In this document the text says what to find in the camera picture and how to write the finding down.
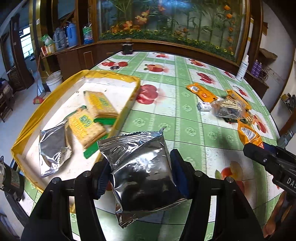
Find green yellow cracker pack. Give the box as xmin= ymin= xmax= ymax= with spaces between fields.
xmin=83 ymin=91 xmax=118 ymax=126
xmin=68 ymin=107 xmax=107 ymax=159

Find silver foil snack bag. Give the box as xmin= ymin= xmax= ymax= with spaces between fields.
xmin=98 ymin=128 xmax=185 ymax=228

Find small orange snack packet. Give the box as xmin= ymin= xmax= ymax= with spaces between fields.
xmin=186 ymin=83 xmax=218 ymax=103

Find small blue white candy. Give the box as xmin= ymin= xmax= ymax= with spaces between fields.
xmin=197 ymin=102 xmax=212 ymax=111

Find yellow-rimmed white tray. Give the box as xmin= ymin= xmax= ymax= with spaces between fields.
xmin=11 ymin=70 xmax=140 ymax=190

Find dark green snack packet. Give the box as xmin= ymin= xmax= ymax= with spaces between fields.
xmin=223 ymin=118 xmax=249 ymax=124

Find orange cracker pack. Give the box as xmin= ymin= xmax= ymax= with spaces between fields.
xmin=226 ymin=89 xmax=252 ymax=110

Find clear dark snack bag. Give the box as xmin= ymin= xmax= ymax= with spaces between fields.
xmin=211 ymin=98 xmax=246 ymax=120

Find small motor device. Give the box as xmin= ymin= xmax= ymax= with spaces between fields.
xmin=0 ymin=156 xmax=25 ymax=201

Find red broom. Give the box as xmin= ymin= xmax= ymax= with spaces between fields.
xmin=33 ymin=54 xmax=46 ymax=104

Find white spray bottle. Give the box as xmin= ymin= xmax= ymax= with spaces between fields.
xmin=236 ymin=55 xmax=249 ymax=81

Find purple bottles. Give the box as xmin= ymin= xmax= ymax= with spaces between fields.
xmin=251 ymin=60 xmax=262 ymax=78

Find white plastic bucket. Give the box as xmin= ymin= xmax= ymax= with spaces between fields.
xmin=46 ymin=70 xmax=63 ymax=92

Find black table object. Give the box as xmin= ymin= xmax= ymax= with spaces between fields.
xmin=122 ymin=43 xmax=133 ymax=55

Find wooden cabinet with flower mural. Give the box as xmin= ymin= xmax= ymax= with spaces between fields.
xmin=28 ymin=0 xmax=270 ymax=98

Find blue water jug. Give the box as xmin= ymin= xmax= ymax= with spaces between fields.
xmin=66 ymin=23 xmax=78 ymax=47

